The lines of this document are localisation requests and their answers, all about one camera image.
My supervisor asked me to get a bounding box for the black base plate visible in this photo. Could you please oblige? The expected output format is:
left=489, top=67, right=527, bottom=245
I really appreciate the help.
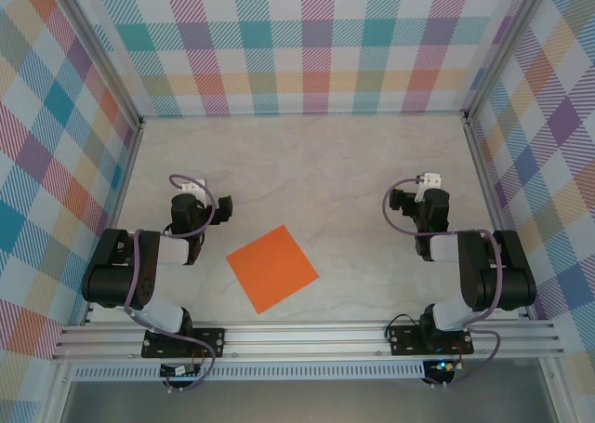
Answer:
left=388, top=324, right=475, bottom=357
left=141, top=327, right=227, bottom=360

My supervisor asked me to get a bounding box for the wide aluminium mounting rail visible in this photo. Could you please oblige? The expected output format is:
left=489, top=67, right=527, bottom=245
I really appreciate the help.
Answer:
left=50, top=320, right=566, bottom=363

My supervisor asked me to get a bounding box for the orange square paper sheet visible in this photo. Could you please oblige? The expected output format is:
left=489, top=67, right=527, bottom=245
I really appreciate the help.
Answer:
left=225, top=224, right=320, bottom=314

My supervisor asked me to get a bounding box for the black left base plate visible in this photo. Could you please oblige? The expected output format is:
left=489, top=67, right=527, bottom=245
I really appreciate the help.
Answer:
left=141, top=327, right=227, bottom=360

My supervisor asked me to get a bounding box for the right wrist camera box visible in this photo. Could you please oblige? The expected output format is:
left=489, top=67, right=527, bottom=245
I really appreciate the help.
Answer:
left=416, top=171, right=443, bottom=205

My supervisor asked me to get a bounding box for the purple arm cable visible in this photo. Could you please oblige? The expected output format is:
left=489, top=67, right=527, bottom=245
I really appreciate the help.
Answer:
left=123, top=174, right=219, bottom=394
left=382, top=175, right=501, bottom=390

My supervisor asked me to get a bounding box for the aluminium frame post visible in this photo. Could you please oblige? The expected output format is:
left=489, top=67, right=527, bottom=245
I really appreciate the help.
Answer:
left=48, top=0, right=144, bottom=127
left=463, top=0, right=549, bottom=123

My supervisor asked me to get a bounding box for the aluminium table side rail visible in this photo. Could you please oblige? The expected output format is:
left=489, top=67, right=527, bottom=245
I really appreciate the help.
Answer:
left=78, top=118, right=146, bottom=326
left=462, top=111, right=534, bottom=322

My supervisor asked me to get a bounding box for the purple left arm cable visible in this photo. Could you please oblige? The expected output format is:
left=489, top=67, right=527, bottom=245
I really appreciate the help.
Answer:
left=123, top=174, right=219, bottom=394

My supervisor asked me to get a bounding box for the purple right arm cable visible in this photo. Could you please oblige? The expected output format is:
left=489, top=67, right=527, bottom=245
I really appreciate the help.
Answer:
left=382, top=175, right=501, bottom=390

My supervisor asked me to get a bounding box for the thin aluminium table rail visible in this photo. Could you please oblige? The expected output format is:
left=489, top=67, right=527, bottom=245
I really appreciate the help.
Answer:
left=139, top=110, right=469, bottom=120

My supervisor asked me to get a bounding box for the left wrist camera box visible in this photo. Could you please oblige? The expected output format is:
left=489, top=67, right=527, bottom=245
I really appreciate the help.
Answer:
left=178, top=177, right=207, bottom=195

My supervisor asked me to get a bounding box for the grey metal panel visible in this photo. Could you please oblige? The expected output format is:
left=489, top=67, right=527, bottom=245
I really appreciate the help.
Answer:
left=59, top=379, right=559, bottom=423

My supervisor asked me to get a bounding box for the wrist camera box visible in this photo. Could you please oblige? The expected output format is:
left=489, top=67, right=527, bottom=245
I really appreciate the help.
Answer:
left=416, top=171, right=443, bottom=205
left=178, top=177, right=207, bottom=195

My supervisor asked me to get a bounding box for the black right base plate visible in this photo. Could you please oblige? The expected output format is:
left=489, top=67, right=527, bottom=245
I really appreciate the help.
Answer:
left=388, top=324, right=475, bottom=357

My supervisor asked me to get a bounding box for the slotted grey cable duct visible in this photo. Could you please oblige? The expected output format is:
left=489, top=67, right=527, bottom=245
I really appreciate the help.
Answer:
left=72, top=364, right=427, bottom=381

